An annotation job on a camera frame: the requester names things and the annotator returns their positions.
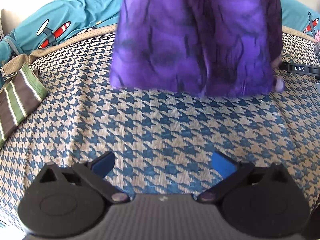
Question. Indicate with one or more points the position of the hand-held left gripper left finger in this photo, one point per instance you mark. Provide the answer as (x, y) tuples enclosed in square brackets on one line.
[(103, 165)]

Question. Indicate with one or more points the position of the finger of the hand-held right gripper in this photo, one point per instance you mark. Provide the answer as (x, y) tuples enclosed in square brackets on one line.
[(290, 68)]

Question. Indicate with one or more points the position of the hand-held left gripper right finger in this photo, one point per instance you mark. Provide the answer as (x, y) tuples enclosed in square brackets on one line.
[(222, 166)]

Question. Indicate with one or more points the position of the purple floral shirt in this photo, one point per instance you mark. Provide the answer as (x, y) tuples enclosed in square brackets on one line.
[(195, 42)]

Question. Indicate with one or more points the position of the grey floral garment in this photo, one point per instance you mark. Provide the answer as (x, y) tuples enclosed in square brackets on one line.
[(317, 47)]

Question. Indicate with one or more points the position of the pink garment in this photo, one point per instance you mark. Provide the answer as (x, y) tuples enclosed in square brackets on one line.
[(318, 35)]

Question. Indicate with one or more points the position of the houndstooth sofa cover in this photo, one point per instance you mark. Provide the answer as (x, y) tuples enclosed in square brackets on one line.
[(155, 122)]

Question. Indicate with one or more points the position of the green brown striped folded garment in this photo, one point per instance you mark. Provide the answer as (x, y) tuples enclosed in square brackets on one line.
[(17, 100)]

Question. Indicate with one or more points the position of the teal cover with yellow triangles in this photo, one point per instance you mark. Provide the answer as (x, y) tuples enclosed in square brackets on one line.
[(6, 52)]

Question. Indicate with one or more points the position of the blue cover with white script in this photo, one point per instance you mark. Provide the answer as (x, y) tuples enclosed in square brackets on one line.
[(82, 7)]

